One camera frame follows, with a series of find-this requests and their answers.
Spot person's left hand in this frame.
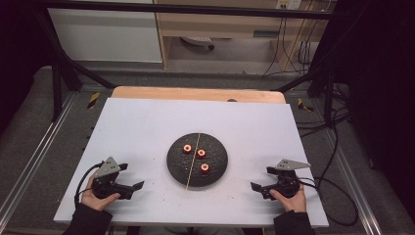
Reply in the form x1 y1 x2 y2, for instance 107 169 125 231
80 175 121 212

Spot aluminium rail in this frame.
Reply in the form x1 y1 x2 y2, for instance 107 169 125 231
0 92 77 223
321 126 383 235

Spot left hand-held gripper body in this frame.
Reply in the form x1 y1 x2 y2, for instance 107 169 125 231
91 156 135 201

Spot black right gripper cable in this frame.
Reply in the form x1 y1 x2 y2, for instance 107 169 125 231
298 175 360 228

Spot white cabinet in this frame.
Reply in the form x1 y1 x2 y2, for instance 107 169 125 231
47 8 163 64

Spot grey device on shelf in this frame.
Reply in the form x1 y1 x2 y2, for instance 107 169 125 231
180 36 215 52

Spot black curtain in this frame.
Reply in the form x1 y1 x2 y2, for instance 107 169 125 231
0 0 50 131
332 0 415 223

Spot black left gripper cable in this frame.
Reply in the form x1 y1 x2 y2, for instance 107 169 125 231
73 162 104 208

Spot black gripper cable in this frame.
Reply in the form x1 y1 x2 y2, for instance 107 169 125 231
73 162 104 208
298 175 360 228

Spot black textured plate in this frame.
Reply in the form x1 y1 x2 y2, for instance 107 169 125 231
166 132 229 188

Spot black floor cables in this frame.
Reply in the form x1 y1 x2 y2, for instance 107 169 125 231
295 82 351 138

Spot wooden shelf unit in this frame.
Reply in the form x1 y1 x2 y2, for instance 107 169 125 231
153 0 331 71

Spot bamboo skewer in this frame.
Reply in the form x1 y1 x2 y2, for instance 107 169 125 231
185 132 201 192

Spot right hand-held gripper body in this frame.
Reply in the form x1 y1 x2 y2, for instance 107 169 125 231
260 159 311 201

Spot person's right hand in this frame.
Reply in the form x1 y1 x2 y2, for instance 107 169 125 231
269 177 307 213

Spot white wall socket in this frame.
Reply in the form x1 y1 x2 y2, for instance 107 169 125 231
275 0 302 10

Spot black metal stand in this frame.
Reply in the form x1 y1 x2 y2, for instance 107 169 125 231
32 9 116 122
277 65 337 129

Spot black metal crossbar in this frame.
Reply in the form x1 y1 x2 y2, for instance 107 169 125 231
42 0 334 21

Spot wooden table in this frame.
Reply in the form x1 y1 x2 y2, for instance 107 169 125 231
111 85 287 105

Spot hanging black cables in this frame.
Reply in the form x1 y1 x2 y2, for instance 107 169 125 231
262 16 327 77

